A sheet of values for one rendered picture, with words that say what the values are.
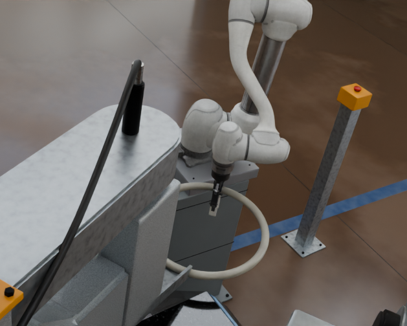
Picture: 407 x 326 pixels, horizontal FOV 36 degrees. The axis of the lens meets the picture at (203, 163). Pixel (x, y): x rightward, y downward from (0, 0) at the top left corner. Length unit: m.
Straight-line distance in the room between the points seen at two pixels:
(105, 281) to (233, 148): 1.01
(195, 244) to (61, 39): 3.09
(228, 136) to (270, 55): 0.44
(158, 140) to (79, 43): 4.26
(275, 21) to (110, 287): 1.36
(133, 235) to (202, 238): 1.57
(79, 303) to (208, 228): 1.62
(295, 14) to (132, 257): 1.33
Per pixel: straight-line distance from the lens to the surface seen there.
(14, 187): 1.29
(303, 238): 3.88
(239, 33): 2.47
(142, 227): 1.48
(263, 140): 2.40
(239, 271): 2.28
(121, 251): 1.54
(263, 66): 2.65
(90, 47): 5.62
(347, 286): 3.80
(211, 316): 2.25
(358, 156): 4.90
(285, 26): 2.54
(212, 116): 2.75
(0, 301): 1.06
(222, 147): 2.38
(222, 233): 3.11
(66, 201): 1.26
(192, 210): 2.86
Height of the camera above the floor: 2.56
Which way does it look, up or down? 36 degrees down
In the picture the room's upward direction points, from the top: 12 degrees clockwise
